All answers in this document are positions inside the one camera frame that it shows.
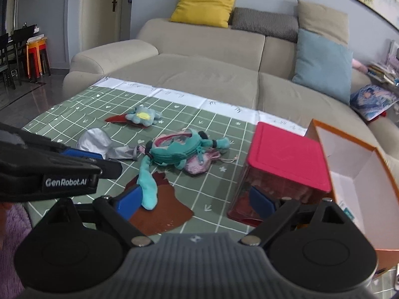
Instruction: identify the silver white fabric bag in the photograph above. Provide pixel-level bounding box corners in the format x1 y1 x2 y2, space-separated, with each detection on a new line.
76 128 139 161

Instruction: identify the dark red cloth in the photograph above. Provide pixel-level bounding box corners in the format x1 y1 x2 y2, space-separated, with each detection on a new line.
128 172 194 235

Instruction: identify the small blue plush toy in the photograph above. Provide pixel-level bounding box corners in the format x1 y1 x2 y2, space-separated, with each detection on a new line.
125 105 162 127

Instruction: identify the teal plush pouch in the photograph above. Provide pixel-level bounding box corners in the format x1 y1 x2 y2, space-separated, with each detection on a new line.
137 128 231 211

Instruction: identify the pink drawstring pouch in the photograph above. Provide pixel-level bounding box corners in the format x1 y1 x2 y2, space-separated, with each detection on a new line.
183 149 238 175

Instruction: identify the purple fluffy rug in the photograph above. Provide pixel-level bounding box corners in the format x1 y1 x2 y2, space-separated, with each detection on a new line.
1 204 32 298

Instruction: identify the green grid tablecloth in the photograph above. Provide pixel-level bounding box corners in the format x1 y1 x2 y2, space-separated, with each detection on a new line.
26 78 306 235

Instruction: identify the red lidded clear box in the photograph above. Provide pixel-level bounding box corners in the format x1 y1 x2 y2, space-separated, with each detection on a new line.
226 122 332 227

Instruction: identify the orange stool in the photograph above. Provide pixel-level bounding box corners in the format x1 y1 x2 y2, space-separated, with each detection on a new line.
26 35 51 82

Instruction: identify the black dining chair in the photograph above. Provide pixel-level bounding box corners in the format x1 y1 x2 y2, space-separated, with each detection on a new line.
1 25 35 89

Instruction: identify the orange cardboard box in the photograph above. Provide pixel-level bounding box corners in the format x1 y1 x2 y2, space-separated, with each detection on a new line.
305 119 398 277

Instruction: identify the white interior door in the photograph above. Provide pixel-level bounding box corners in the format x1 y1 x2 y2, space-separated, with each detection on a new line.
80 0 121 51

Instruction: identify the beige fabric sofa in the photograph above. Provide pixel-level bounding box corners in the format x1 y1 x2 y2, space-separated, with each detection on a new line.
62 19 398 176

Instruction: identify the blue anime print cushion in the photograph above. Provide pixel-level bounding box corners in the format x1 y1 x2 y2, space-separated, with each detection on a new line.
350 84 398 122

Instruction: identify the light blue cushion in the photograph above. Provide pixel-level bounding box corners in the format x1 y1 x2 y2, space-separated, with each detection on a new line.
292 29 353 105

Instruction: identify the yellow cushion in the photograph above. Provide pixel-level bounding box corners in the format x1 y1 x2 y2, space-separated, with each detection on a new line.
170 0 235 28

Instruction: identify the cluttered white desk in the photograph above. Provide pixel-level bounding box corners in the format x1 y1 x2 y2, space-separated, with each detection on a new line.
367 41 398 87

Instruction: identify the grey knitted cushion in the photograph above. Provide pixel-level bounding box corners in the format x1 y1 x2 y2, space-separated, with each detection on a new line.
231 7 299 43

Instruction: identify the beige cushion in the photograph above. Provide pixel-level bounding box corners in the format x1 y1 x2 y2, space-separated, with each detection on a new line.
298 0 350 46

